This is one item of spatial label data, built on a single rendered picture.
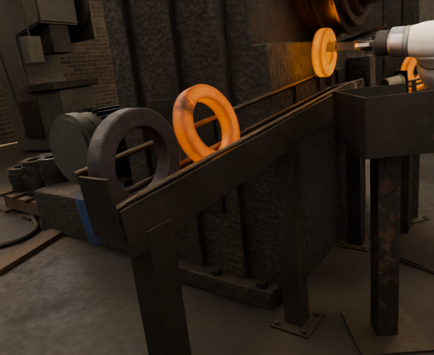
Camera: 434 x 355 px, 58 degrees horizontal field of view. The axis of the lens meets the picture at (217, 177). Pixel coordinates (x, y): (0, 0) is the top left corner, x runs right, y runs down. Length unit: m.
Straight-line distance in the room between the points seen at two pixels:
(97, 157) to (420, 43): 0.97
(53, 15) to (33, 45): 0.49
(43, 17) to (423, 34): 4.63
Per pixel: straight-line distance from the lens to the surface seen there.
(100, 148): 0.63
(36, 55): 5.24
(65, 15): 5.62
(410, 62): 1.95
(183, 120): 0.81
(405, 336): 1.34
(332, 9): 1.46
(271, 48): 1.22
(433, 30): 1.30
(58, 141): 2.23
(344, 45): 1.35
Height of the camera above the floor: 0.82
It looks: 16 degrees down
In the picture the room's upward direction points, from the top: 7 degrees counter-clockwise
